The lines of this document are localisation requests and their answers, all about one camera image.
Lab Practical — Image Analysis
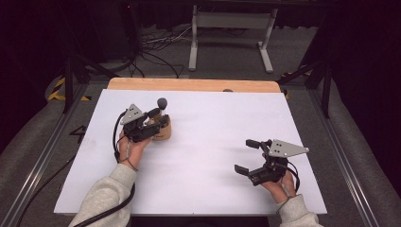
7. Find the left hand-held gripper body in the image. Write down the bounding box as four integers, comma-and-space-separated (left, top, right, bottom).
119, 103, 162, 143

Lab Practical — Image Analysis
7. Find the bundle of floor cables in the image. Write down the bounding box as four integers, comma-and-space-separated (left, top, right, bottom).
129, 24, 193, 79

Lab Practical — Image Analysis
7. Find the black tape floor mark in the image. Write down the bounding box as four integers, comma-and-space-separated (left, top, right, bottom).
69, 125, 88, 145

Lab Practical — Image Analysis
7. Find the black tripod stand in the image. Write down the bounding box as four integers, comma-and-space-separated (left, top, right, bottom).
277, 58, 333, 119
61, 51, 121, 115

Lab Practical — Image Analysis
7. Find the wooden cup with small figurine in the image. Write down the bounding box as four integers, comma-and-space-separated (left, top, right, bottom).
148, 113, 173, 142

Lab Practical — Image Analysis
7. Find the person's left hand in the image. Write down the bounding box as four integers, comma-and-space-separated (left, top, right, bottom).
118, 131, 154, 168

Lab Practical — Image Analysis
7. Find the person's right hand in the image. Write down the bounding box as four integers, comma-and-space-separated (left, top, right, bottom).
260, 170, 298, 205

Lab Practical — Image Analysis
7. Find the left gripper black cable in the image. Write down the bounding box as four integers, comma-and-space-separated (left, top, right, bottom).
14, 111, 137, 227

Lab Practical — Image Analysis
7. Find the white metal stand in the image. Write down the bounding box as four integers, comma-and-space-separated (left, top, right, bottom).
187, 4, 279, 75

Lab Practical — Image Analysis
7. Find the yellow black floor tape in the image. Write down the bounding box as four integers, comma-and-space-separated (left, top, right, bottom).
46, 77, 93, 102

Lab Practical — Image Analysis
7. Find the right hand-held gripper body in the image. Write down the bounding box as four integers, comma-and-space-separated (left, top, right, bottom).
249, 138, 310, 186

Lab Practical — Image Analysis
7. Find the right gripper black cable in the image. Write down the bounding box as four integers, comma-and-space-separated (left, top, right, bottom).
285, 160, 301, 192

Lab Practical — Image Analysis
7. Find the white table mat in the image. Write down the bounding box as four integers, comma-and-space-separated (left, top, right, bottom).
53, 88, 328, 217

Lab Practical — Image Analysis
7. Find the aluminium floor rail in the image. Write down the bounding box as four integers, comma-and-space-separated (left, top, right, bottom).
305, 89, 381, 227
0, 83, 90, 227

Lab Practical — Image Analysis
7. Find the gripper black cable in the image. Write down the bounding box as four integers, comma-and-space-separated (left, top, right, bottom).
14, 111, 137, 227
285, 160, 301, 192

